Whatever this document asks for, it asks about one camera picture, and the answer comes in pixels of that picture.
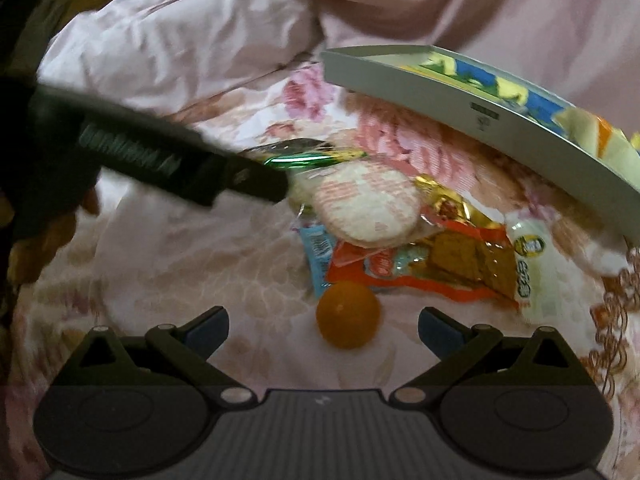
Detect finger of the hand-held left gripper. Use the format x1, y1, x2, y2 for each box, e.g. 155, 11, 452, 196
212, 152, 290, 207

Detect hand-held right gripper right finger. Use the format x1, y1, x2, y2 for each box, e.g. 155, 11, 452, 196
392, 307, 593, 407

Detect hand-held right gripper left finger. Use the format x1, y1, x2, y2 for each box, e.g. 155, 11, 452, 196
50, 306, 258, 409

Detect dark snack clear printed packet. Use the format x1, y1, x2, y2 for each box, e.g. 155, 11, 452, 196
250, 136, 368, 172

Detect orange snack packet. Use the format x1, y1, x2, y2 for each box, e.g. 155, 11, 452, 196
325, 220, 521, 311

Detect blue snack packet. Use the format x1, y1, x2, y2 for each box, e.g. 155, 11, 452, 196
299, 224, 336, 300

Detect round rice cracker packet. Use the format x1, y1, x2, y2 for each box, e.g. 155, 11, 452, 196
290, 160, 426, 250

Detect grey box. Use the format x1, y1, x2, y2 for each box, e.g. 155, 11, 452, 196
320, 45, 640, 238

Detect person's left hand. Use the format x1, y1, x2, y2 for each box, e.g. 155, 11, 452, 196
77, 185, 102, 217

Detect floral bedsheet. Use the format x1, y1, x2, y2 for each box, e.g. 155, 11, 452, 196
0, 57, 640, 480

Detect orange fruit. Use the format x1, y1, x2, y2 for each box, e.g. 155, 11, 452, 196
316, 282, 382, 350

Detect pale pink quilt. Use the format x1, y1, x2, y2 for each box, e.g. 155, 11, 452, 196
37, 0, 326, 126

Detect gold foil candy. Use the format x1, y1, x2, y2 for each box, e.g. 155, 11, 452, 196
412, 174, 506, 233

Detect yellow snack packets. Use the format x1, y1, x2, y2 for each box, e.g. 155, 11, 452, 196
552, 106, 640, 173

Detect pink curtain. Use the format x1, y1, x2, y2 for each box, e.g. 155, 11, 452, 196
107, 0, 640, 111

